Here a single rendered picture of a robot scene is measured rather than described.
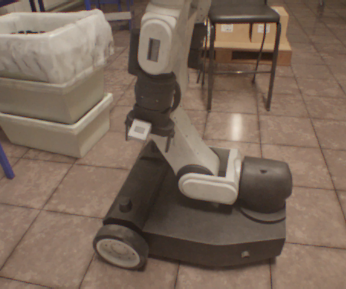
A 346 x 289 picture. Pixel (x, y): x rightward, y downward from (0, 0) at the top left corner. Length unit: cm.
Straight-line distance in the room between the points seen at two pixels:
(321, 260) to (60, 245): 102
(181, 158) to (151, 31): 53
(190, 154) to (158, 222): 27
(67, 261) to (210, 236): 56
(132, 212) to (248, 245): 41
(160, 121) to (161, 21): 24
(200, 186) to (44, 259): 67
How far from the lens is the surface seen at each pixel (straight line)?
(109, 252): 115
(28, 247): 136
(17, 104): 175
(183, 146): 97
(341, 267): 129
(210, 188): 100
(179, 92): 86
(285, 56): 287
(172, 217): 108
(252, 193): 103
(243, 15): 184
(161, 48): 59
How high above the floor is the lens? 100
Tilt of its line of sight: 36 degrees down
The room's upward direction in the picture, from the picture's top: 2 degrees counter-clockwise
